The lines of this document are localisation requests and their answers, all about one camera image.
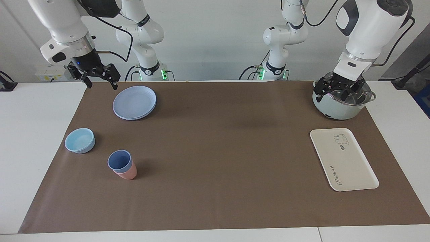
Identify black right base cable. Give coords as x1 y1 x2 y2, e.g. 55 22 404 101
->
125 66 141 82

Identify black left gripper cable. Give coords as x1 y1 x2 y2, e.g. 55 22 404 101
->
300 0 416 67

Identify black base cable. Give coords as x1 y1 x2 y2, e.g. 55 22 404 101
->
239 50 271 80
125 66 141 82

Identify black left base cable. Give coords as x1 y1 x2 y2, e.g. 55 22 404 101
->
239 50 271 80

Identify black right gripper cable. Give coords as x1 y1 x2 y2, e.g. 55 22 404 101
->
77 0 133 63

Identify black clamp stand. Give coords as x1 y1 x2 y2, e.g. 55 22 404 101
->
0 71 18 92

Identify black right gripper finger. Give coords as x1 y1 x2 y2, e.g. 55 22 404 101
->
79 72 93 89
106 64 121 90

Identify glass pot lid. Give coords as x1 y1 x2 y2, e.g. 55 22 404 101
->
314 72 373 106

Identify blue plastic plate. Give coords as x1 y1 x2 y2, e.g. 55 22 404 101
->
113 85 157 121

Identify white wall socket strip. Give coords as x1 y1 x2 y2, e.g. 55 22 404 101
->
35 66 73 82

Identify pink plastic cup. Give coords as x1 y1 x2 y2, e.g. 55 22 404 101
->
113 161 137 180

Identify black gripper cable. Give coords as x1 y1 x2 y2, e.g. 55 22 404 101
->
77 0 133 63
300 0 416 67

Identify blue plastic cup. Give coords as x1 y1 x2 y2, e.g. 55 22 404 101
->
107 150 133 173

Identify pale green cooking pot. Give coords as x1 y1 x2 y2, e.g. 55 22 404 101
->
312 77 377 121

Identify light blue plastic bowl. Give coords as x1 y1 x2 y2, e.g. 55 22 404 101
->
64 128 96 154

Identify black tripod leg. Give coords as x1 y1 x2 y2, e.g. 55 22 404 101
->
391 55 430 89

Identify brown table mat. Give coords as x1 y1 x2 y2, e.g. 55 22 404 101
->
17 81 430 234

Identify cream tray with bear print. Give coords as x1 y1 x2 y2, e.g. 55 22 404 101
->
309 128 379 192

